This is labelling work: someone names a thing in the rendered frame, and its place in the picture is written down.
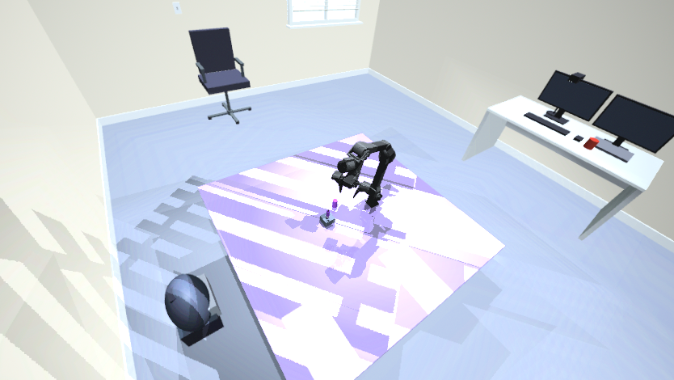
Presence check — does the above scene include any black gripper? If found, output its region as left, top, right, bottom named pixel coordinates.
left=331, top=171, right=371, bottom=198

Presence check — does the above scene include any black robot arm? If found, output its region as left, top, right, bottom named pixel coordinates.
left=337, top=139, right=396, bottom=208

